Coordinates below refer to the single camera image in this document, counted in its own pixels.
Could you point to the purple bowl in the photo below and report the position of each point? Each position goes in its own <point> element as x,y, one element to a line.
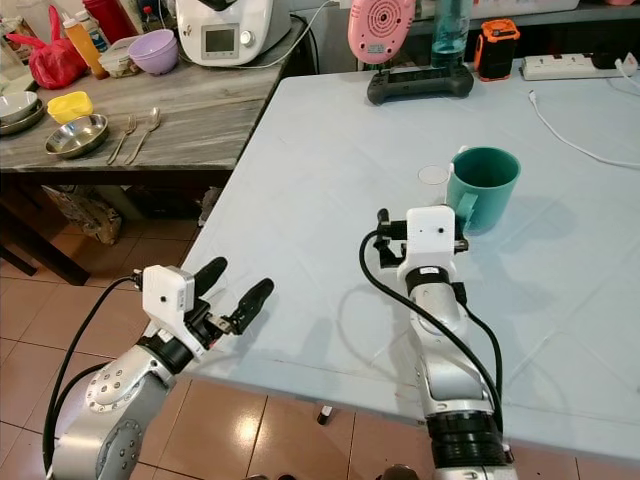
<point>153,52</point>

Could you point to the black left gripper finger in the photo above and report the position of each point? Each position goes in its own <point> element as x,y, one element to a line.
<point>213,273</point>
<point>253,303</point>

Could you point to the grey plastic bag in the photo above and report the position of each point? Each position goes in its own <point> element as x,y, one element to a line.
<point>212,205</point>

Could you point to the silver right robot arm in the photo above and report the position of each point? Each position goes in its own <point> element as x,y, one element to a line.
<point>450,370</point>

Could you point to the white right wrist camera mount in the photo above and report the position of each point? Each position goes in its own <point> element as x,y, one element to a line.
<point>430,235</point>

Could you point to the red canister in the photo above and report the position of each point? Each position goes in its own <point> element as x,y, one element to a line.
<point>108,18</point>

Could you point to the printed sack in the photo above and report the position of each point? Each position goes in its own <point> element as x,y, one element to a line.
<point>75,210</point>

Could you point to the steel spoon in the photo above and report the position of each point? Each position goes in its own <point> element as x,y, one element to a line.
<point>145,135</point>

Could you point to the steel fork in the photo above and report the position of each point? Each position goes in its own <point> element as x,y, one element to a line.
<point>122,142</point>

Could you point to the stacked steel bowls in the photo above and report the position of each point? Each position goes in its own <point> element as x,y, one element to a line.
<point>17,112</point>

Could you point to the white power strip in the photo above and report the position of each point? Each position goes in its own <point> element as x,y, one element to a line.
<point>560,67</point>

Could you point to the black handheld controller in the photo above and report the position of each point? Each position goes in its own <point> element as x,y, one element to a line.
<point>420,85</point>

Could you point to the single steel bowl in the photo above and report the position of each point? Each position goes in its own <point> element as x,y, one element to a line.
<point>77,136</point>

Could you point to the teal mug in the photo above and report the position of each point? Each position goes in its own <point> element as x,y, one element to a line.
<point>490,200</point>

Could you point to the pink round fan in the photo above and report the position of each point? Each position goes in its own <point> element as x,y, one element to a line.
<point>380,30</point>

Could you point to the teal water bottle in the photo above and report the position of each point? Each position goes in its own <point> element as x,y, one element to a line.
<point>450,40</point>

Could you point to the stone top dark wood table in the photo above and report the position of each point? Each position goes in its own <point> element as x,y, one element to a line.
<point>210,120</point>

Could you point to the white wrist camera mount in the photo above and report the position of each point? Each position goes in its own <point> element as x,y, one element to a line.
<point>168,295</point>
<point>430,235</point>

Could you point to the orange sauce bottle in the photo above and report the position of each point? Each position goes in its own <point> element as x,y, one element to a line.
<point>87,50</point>

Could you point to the white kitchen appliance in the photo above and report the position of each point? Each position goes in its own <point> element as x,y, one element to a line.
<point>228,35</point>

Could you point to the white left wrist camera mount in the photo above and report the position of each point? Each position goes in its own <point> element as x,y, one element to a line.
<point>168,295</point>

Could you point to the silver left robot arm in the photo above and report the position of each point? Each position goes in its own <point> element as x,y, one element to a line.
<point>105,415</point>

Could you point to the clear plastic food container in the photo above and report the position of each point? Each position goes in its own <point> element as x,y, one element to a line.
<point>120,60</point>

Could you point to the red plastic bag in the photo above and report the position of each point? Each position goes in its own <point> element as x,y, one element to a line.
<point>52,62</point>

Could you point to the orange black device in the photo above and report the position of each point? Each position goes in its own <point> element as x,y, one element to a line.
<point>498,50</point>

